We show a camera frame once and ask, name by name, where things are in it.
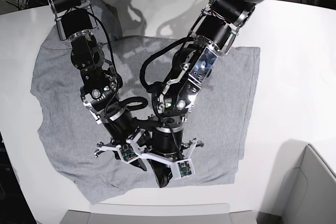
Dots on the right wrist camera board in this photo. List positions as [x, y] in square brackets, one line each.
[127, 154]

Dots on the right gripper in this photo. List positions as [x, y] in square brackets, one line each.
[122, 132]

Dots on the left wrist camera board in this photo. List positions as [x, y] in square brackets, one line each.
[182, 169]

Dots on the grey T-shirt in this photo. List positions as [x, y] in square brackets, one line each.
[69, 132]

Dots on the grey bin at bottom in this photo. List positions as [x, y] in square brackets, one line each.
[110, 213]

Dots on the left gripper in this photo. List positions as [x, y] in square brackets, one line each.
[165, 147]

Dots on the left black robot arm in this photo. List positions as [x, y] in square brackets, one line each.
[212, 35]

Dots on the grey bin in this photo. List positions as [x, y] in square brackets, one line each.
[110, 213]
[307, 192]

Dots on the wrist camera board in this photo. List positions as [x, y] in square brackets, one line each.
[182, 169]
[127, 154]

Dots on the grey bin at right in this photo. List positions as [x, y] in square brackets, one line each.
[307, 192]

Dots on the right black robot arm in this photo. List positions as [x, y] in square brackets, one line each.
[75, 22]

